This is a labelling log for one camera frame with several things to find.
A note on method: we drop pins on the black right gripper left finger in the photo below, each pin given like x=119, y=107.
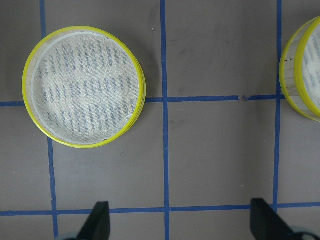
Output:
x=98, y=224

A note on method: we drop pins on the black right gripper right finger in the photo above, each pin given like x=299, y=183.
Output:
x=265, y=224

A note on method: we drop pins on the yellow bamboo steamer basket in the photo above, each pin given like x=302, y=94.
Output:
x=83, y=87

